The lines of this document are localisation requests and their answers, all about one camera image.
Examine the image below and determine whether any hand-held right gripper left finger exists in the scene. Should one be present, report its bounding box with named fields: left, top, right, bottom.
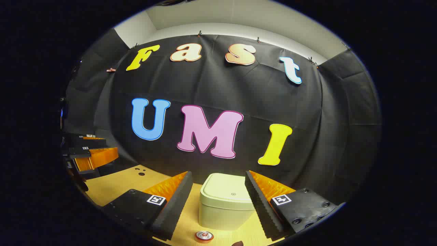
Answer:
left=102, top=171, right=193, bottom=241

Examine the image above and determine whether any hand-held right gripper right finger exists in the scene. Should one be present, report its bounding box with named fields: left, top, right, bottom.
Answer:
left=244, top=170, right=346, bottom=240

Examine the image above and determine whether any pale green desktop garbage bin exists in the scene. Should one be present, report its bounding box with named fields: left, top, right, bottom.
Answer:
left=199, top=173, right=256, bottom=231

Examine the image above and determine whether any red pop can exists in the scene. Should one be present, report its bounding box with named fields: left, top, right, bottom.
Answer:
left=195, top=231, right=214, bottom=243

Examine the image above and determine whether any wooden desktop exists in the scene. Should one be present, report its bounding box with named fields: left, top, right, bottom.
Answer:
left=85, top=165, right=285, bottom=246

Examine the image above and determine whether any black backdrop cloth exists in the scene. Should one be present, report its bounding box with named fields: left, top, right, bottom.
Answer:
left=60, top=29, right=382, bottom=205

